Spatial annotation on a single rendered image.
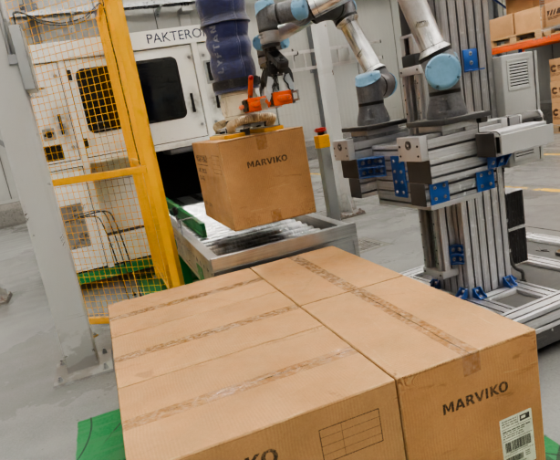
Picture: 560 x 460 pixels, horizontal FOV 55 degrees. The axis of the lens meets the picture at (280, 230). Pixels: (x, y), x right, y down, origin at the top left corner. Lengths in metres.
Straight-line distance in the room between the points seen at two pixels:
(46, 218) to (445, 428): 2.20
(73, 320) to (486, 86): 2.31
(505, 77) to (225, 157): 1.22
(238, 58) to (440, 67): 1.01
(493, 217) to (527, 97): 0.53
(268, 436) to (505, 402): 0.61
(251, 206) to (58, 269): 1.12
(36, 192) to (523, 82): 2.33
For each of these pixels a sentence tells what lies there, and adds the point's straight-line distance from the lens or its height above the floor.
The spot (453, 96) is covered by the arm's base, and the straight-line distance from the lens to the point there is 2.15.
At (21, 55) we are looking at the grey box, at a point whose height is 1.63.
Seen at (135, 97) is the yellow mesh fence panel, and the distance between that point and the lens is 3.03.
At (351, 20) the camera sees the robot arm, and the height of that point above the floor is 1.52.
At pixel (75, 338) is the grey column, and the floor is 0.20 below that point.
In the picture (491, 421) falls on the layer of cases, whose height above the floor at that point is 0.35.
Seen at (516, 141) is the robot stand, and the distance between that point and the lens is 2.17.
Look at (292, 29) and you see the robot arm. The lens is 2.76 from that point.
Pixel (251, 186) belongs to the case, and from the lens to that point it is 2.42.
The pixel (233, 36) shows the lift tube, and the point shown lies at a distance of 2.63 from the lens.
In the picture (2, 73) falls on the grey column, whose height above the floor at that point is 1.57.
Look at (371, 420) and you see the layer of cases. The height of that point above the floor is 0.47.
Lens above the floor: 1.17
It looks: 12 degrees down
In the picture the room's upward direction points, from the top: 10 degrees counter-clockwise
